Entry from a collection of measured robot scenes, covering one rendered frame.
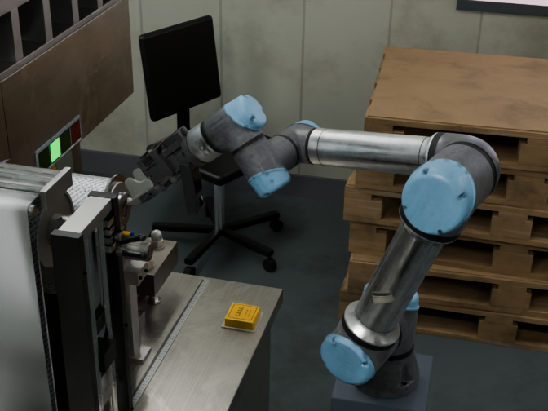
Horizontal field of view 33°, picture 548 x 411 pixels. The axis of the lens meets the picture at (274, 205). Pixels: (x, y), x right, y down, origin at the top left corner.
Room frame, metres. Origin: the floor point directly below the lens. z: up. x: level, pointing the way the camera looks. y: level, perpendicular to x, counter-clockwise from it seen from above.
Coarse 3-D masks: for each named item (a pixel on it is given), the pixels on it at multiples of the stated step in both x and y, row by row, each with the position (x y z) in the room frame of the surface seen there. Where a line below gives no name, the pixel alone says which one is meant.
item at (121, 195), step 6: (120, 192) 1.71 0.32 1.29; (126, 192) 1.72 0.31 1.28; (120, 198) 1.69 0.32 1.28; (126, 198) 1.72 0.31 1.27; (120, 204) 1.69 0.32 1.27; (126, 204) 1.72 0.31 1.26; (120, 210) 1.68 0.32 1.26; (126, 210) 1.72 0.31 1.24; (120, 216) 1.68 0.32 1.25; (126, 216) 1.71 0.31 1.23; (120, 222) 1.68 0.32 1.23; (126, 222) 1.71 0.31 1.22
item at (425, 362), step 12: (420, 360) 1.67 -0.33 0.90; (432, 360) 1.68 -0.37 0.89; (420, 372) 1.63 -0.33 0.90; (336, 384) 1.58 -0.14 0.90; (348, 384) 1.58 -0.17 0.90; (420, 384) 1.58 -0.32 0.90; (336, 396) 1.54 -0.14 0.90; (348, 396) 1.54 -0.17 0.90; (360, 396) 1.54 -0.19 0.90; (372, 396) 1.54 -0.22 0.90; (408, 396) 1.54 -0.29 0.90; (420, 396) 1.54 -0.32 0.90; (336, 408) 1.53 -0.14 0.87; (348, 408) 1.53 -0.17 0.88; (360, 408) 1.52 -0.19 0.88; (372, 408) 1.52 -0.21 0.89; (384, 408) 1.51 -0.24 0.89; (396, 408) 1.51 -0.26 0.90; (408, 408) 1.51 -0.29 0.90; (420, 408) 1.51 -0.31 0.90
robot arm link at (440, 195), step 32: (448, 160) 1.40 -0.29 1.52; (480, 160) 1.44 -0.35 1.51; (416, 192) 1.38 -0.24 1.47; (448, 192) 1.35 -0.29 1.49; (480, 192) 1.39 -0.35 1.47; (416, 224) 1.37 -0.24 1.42; (448, 224) 1.34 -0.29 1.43; (384, 256) 1.45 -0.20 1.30; (416, 256) 1.40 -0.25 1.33; (384, 288) 1.43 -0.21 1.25; (416, 288) 1.43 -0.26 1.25; (352, 320) 1.46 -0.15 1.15; (384, 320) 1.43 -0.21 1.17; (320, 352) 1.47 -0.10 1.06; (352, 352) 1.42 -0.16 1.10; (384, 352) 1.44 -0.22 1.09; (352, 384) 1.44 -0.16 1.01
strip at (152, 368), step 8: (208, 280) 1.98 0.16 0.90; (200, 288) 1.94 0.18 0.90; (192, 296) 1.91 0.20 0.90; (200, 296) 1.91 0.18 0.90; (192, 304) 1.87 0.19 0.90; (184, 312) 1.84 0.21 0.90; (176, 320) 1.80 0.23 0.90; (184, 320) 1.80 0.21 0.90; (176, 328) 1.77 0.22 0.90; (168, 336) 1.74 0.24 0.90; (176, 336) 1.74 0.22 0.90; (168, 344) 1.71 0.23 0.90; (160, 352) 1.68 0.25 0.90; (152, 360) 1.65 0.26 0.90; (160, 360) 1.65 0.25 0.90; (152, 368) 1.62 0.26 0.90; (144, 376) 1.59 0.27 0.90; (152, 376) 1.59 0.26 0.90; (144, 384) 1.57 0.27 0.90; (136, 392) 1.54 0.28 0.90; (136, 400) 1.51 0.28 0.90
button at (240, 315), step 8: (232, 304) 1.84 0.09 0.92; (240, 304) 1.84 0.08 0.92; (232, 312) 1.81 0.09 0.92; (240, 312) 1.81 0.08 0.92; (248, 312) 1.81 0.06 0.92; (256, 312) 1.81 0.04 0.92; (224, 320) 1.78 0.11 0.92; (232, 320) 1.78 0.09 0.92; (240, 320) 1.78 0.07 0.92; (248, 320) 1.77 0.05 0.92; (256, 320) 1.80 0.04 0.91; (240, 328) 1.77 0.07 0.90; (248, 328) 1.77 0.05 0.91
